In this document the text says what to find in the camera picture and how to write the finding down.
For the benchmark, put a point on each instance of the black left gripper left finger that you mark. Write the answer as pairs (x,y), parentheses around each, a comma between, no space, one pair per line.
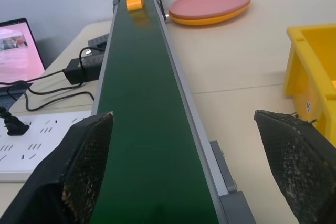
(78,171)

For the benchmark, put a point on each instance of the pink plastic plate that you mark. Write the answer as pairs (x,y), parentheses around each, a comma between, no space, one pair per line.
(210,2)

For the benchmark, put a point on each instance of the black power plug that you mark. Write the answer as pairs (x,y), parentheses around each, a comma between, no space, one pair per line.
(11,124)

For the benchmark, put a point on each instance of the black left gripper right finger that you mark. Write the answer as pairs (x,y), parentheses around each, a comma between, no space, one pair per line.
(296,166)

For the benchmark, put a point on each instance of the yellow plastic storage bin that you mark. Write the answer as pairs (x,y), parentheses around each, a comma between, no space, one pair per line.
(312,77)

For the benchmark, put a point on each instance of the orange plastic plate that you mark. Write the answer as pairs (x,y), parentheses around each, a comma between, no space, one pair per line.
(210,20)

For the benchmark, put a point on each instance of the black power adapter brick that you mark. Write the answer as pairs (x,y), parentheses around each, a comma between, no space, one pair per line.
(84,68)

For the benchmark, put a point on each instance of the dark grey controller box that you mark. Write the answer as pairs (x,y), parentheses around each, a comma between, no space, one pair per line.
(98,41)

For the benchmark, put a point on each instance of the white power strip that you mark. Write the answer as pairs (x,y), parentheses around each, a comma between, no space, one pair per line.
(34,142)

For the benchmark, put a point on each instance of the green conveyor belt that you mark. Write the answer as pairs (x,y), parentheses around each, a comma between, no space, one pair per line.
(149,108)

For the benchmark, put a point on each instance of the laptop computer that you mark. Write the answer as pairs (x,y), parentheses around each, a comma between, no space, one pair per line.
(15,56)

